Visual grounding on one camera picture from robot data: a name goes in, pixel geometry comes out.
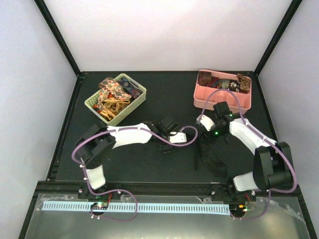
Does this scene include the black necktie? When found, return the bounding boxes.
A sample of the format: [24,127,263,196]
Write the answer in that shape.
[194,139,227,178]

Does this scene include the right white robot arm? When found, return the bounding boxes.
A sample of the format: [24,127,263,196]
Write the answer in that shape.
[196,102,297,201]

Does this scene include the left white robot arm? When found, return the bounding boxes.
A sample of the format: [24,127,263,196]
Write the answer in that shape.
[71,119,186,199]

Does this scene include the pink divided organizer box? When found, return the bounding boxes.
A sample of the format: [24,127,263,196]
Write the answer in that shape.
[193,69,252,113]

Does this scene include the rolled red tie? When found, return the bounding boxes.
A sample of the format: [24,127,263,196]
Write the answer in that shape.
[207,77,221,89]

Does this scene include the rolled olive tie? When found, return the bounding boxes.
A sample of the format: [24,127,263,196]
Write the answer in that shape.
[218,79,231,89]

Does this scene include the rolled dark floral tie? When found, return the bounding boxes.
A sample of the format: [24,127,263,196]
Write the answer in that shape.
[228,80,240,92]

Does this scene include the navy patterned necktie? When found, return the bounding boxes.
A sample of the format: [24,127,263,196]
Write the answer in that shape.
[117,77,143,100]

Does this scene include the rolled brown dotted tie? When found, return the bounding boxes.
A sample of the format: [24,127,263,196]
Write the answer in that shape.
[237,73,252,94]

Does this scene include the yellow necktie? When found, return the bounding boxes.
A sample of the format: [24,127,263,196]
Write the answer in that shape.
[99,98,131,121]

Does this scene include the green plastic basket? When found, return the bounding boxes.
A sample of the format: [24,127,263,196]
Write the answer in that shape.
[85,73,147,126]

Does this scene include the floral orange necktie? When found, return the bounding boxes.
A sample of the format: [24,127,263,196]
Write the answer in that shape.
[97,77,132,108]

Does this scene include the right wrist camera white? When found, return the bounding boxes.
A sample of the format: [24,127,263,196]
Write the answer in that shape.
[196,115,215,131]

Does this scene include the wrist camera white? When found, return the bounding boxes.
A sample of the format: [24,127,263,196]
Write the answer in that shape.
[169,132,187,144]
[196,115,215,131]

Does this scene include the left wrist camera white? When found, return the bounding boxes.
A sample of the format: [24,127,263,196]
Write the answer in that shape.
[169,132,187,144]

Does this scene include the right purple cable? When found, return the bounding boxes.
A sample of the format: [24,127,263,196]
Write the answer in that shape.
[199,89,299,221]

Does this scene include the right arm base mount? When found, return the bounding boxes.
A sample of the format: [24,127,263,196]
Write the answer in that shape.
[210,183,255,202]

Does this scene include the light blue cable duct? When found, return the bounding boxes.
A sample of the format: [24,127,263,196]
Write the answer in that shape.
[41,201,230,216]

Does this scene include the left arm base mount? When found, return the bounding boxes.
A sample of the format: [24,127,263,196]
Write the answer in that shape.
[78,182,124,201]

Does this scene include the black aluminium front rail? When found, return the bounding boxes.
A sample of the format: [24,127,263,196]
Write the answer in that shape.
[37,181,304,197]

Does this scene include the right black frame post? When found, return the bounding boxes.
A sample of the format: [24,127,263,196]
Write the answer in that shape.
[254,0,303,76]

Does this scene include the black frame post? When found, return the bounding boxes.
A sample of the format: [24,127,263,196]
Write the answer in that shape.
[34,0,81,76]
[254,0,303,76]

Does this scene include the left black frame post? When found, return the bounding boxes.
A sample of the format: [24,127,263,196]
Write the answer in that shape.
[34,0,81,76]

